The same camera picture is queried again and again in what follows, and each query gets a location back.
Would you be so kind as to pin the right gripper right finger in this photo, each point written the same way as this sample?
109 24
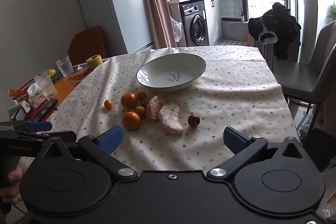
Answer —
245 150

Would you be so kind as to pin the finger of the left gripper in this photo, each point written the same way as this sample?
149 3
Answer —
26 126

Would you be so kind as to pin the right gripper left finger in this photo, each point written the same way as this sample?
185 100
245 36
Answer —
98 150

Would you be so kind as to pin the small orange kumquat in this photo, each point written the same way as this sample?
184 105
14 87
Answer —
108 104

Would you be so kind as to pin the large orange mandarin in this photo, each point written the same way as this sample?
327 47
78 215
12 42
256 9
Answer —
129 100

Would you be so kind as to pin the red cherry fruit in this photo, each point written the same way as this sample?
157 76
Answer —
193 121

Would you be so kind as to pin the white kitchen cabinet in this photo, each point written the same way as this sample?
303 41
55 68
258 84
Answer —
214 20

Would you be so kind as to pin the person left hand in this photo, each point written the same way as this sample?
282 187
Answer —
10 194

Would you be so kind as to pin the orange cat table mat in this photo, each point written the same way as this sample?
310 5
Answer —
67 84

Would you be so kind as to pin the clear plastic cup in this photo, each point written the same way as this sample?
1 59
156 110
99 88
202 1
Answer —
46 85

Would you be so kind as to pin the clear glass cup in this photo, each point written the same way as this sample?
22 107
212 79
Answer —
65 66

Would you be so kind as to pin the yellow tape roll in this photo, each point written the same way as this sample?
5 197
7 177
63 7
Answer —
94 62

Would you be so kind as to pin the floral white tablecloth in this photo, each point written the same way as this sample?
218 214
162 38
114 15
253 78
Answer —
237 89

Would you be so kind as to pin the grey leather chair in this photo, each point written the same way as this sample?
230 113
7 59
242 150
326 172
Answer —
310 82

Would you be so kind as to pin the red wooden chair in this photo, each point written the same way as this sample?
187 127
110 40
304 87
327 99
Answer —
87 44

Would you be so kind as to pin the white ceramic bowl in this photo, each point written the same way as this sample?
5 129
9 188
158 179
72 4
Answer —
172 72

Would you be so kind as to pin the pink brown curtain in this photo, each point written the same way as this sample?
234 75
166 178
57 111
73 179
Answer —
160 23

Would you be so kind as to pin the black clothes pile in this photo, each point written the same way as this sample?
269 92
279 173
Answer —
278 27

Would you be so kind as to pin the silver washing machine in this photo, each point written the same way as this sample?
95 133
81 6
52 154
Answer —
194 23

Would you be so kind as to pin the white refrigerator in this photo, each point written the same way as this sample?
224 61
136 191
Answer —
125 24

